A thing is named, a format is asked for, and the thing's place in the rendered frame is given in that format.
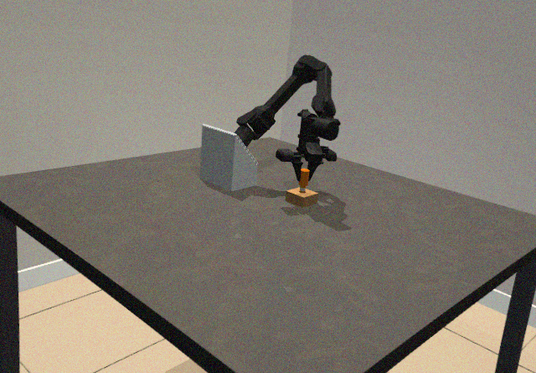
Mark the tan wooden block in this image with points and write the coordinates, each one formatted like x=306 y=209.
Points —
x=301 y=199

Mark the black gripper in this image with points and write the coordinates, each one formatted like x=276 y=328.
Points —
x=286 y=155

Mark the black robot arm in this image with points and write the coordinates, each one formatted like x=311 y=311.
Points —
x=322 y=125

